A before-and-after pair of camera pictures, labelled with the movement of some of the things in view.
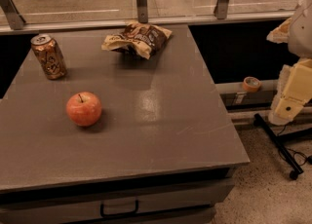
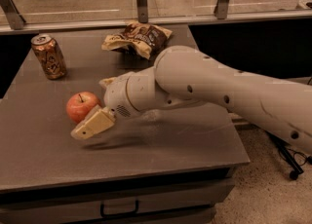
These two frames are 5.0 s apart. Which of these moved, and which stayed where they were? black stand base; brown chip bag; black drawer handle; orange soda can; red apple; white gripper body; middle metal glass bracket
Moved: white gripper body
Stayed: middle metal glass bracket; brown chip bag; orange soda can; black stand base; black drawer handle; red apple
